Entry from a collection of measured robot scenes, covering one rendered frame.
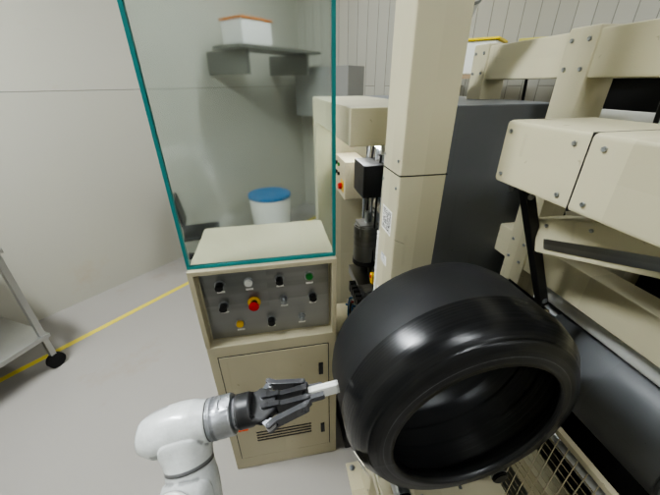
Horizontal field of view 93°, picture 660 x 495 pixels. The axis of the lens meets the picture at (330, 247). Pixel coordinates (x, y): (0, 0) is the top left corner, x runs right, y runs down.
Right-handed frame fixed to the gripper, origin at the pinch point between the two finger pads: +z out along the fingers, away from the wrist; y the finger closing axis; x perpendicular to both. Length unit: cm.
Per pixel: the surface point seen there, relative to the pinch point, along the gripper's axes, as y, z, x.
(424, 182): 26, 37, -35
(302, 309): 59, -3, 23
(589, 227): 6, 68, -24
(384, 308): 5.4, 17.4, -14.9
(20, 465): 79, -176, 100
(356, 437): -8.8, 4.7, 6.3
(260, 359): 53, -26, 41
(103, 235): 262, -183, 42
